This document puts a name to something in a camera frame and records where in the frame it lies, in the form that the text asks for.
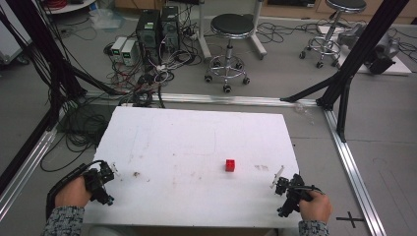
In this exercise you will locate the person's right hand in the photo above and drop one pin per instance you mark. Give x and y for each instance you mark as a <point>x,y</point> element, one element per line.
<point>316,208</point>

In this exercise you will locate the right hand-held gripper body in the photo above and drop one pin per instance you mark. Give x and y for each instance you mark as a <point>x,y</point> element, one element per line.
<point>293,193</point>

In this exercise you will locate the aluminium floor rail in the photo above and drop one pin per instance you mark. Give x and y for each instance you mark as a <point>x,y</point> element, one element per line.
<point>229,99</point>
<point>26,170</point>
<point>354,173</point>

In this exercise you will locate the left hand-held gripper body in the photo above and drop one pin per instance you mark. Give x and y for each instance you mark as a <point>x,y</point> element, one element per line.
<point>96,183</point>

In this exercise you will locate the black round stool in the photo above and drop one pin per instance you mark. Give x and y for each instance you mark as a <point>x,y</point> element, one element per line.
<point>344,5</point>
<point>232,25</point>

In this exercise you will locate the grey robot device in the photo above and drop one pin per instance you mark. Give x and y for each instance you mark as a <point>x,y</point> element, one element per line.
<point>383,49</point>

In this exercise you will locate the white table stand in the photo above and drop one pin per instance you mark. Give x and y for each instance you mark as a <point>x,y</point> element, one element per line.
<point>255,36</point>

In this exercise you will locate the black tape cross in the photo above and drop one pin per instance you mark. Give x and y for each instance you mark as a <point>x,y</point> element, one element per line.
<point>350,219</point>

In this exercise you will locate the white floor board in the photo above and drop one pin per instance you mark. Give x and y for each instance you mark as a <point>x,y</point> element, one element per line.
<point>398,67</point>

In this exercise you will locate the clear plastic bag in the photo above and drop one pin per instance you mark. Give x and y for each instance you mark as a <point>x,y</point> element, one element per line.
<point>106,18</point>

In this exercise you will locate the black frame post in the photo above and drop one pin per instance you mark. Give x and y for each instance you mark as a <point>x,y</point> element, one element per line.
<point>370,39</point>
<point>36,29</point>

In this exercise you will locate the black computer tower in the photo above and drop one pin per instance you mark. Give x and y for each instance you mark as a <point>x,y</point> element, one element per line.
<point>169,28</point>
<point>148,32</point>

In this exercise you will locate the white power supply unit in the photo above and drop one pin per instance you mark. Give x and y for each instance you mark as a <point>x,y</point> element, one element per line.
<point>129,51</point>
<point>117,47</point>

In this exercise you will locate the person's left hand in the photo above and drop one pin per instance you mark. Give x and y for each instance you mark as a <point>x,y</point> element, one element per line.
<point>72,195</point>

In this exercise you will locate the red cube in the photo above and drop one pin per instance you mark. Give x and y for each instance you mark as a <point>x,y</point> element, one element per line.
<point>230,165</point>

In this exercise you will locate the round white table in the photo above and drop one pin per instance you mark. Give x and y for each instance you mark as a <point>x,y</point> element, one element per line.
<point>70,6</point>

